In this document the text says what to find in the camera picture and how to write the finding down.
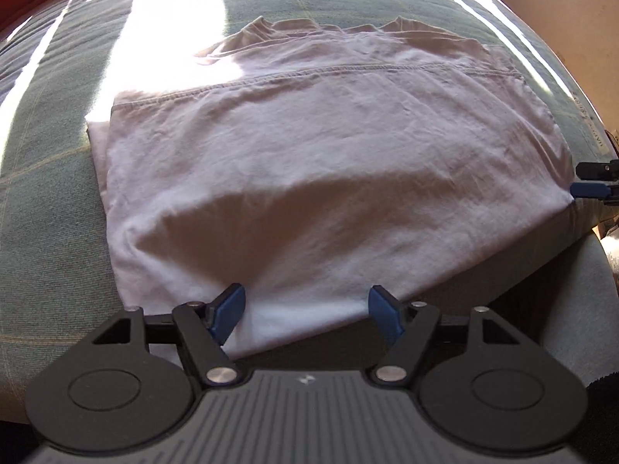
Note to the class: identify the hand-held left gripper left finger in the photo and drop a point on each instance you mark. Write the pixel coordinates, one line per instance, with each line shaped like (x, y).
(227, 314)

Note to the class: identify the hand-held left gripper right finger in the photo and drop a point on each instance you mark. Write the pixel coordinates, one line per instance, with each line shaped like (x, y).
(384, 314)

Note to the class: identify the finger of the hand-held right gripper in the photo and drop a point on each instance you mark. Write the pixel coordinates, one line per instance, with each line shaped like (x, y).
(587, 190)
(597, 169)

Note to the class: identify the white printed long-sleeve shirt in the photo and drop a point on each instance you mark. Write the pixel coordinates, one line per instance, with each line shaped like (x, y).
(314, 154)

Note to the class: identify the dark cloth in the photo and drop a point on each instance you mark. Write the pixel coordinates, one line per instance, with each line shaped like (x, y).
(604, 420)

